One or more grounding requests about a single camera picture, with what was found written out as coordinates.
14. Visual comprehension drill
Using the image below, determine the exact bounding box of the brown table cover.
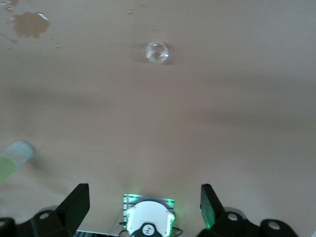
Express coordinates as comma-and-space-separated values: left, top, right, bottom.
0, 0, 316, 237

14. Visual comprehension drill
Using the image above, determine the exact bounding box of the olive green sleeved bottle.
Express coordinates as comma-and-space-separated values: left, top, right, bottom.
0, 140, 35, 185

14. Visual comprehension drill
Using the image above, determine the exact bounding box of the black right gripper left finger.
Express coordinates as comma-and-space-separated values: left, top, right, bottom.
0, 183, 90, 237

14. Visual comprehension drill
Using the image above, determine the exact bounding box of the clear glass measuring cup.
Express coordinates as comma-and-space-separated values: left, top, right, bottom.
145, 41, 170, 65

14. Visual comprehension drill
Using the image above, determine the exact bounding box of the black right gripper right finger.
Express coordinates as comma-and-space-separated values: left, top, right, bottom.
197, 184, 301, 237

